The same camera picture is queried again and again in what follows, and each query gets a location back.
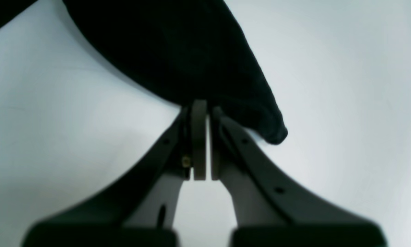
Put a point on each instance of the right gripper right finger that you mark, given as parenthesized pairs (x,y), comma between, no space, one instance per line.
(272,209)

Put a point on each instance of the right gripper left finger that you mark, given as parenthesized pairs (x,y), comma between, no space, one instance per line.
(138,209)

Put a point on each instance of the black t-shirt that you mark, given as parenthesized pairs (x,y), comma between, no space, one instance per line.
(180,50)

